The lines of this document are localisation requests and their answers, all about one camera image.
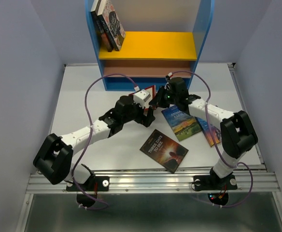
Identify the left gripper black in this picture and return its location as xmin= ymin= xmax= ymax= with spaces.
xmin=121 ymin=99 xmax=154 ymax=127

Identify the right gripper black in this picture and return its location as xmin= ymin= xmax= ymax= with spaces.
xmin=147 ymin=86 xmax=178 ymax=109

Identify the Three Days to See book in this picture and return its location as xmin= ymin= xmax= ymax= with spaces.
xmin=140 ymin=129 xmax=188 ymax=174

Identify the A Tale of Two Cities book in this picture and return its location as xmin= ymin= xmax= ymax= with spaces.
xmin=90 ymin=0 xmax=113 ymax=52

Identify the floral cover book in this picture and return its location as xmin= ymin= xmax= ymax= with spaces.
xmin=97 ymin=0 xmax=126 ymax=51

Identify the red white cover book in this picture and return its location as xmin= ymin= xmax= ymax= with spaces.
xmin=129 ymin=85 xmax=156 ymax=103

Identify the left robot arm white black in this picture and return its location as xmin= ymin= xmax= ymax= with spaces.
xmin=33 ymin=89 xmax=155 ymax=185

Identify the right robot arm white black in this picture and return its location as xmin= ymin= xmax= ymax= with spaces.
xmin=149 ymin=77 xmax=258 ymax=191

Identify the Animal Farm book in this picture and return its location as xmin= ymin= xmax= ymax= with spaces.
xmin=161 ymin=105 xmax=202 ymax=141

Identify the blue yellow wooden bookshelf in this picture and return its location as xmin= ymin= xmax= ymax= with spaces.
xmin=85 ymin=0 xmax=214 ymax=91

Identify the Jane Eyre book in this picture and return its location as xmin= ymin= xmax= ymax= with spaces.
xmin=196 ymin=117 xmax=221 ymax=147

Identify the aluminium mounting rail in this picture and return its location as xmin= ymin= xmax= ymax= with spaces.
xmin=26 ymin=165 xmax=281 ymax=194

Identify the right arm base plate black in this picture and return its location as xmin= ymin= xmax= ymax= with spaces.
xmin=192 ymin=174 xmax=238 ymax=191

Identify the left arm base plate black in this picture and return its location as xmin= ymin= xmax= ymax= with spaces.
xmin=65 ymin=176 xmax=110 ymax=192

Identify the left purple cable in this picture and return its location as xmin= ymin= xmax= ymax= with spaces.
xmin=70 ymin=73 xmax=141 ymax=210

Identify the purple cable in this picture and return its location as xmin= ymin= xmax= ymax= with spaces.
xmin=169 ymin=71 xmax=254 ymax=209
xmin=70 ymin=73 xmax=141 ymax=210

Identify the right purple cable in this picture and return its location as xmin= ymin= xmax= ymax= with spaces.
xmin=169 ymin=71 xmax=254 ymax=209

